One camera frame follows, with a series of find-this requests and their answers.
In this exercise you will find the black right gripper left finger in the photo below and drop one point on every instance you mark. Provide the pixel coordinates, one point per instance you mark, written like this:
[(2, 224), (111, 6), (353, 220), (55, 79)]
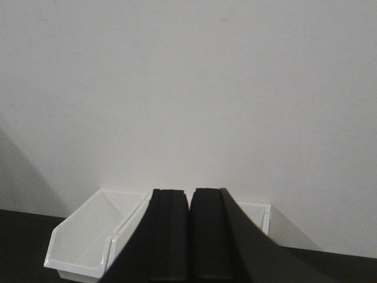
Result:
[(158, 249)]

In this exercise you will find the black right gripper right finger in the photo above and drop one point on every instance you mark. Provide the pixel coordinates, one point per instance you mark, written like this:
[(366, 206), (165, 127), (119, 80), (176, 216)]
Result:
[(226, 246)]

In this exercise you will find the right white storage bin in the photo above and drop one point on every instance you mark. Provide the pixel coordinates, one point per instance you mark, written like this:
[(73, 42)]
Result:
[(258, 213)]

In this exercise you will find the white storage bin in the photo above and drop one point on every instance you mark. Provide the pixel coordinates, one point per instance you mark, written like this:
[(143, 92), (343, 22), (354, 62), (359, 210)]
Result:
[(79, 246), (123, 235), (258, 213)]

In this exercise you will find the middle white storage bin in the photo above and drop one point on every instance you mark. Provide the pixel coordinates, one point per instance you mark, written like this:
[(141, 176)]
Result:
[(123, 235)]

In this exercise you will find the left white storage bin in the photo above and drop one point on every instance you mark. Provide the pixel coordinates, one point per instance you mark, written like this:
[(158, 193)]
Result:
[(79, 246)]

